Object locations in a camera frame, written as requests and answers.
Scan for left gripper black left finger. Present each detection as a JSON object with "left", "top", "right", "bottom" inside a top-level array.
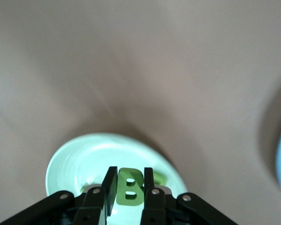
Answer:
[{"left": 0, "top": 166, "right": 119, "bottom": 225}]

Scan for pale green plate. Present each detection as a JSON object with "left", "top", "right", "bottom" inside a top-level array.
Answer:
[{"left": 45, "top": 133, "right": 188, "bottom": 225}]

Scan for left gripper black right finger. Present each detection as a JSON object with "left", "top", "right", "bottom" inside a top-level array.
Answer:
[{"left": 140, "top": 167, "right": 239, "bottom": 225}]

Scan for green foam letter C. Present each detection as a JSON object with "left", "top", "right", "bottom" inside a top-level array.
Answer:
[{"left": 153, "top": 172, "right": 168, "bottom": 186}]

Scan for green foam letter B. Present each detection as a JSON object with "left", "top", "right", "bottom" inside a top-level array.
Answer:
[{"left": 116, "top": 167, "right": 145, "bottom": 208}]

